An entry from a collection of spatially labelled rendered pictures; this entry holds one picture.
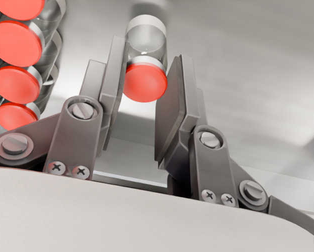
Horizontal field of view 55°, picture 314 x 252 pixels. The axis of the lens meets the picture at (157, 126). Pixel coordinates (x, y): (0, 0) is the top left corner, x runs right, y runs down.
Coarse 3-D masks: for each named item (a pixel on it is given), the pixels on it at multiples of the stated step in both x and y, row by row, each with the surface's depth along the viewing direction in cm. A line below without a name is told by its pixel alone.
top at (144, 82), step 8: (136, 64) 12; (144, 64) 12; (152, 64) 13; (128, 72) 13; (136, 72) 13; (144, 72) 13; (152, 72) 13; (160, 72) 13; (128, 80) 13; (136, 80) 13; (144, 80) 13; (152, 80) 13; (160, 80) 13; (128, 88) 13; (136, 88) 13; (144, 88) 13; (152, 88) 13; (160, 88) 13; (128, 96) 14; (136, 96) 14; (144, 96) 14; (152, 96) 14; (160, 96) 14
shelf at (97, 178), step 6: (96, 174) 27; (96, 180) 28; (102, 180) 28; (108, 180) 28; (114, 180) 28; (120, 180) 28; (126, 180) 28; (126, 186) 28; (132, 186) 28; (138, 186) 28; (144, 186) 28; (150, 186) 28; (156, 186) 28; (162, 192) 29; (312, 216) 32
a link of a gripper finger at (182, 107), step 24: (168, 72) 13; (192, 72) 12; (168, 96) 12; (192, 96) 11; (168, 120) 12; (192, 120) 10; (168, 144) 11; (168, 168) 11; (240, 168) 10; (240, 192) 10; (264, 192) 10
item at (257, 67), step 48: (96, 0) 16; (144, 0) 16; (192, 0) 16; (240, 0) 16; (288, 0) 16; (96, 48) 18; (192, 48) 18; (240, 48) 18; (288, 48) 18; (240, 96) 20; (288, 96) 20; (144, 144) 24; (240, 144) 24; (288, 144) 24; (288, 192) 25
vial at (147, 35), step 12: (132, 24) 15; (144, 24) 15; (156, 24) 15; (132, 36) 14; (144, 36) 14; (156, 36) 14; (132, 48) 13; (144, 48) 13; (156, 48) 13; (132, 60) 13; (144, 60) 13; (156, 60) 13
